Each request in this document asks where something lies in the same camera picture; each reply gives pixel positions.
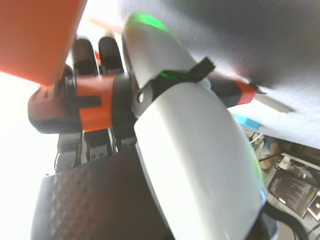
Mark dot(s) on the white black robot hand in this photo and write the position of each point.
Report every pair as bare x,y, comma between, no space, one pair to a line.
195,150

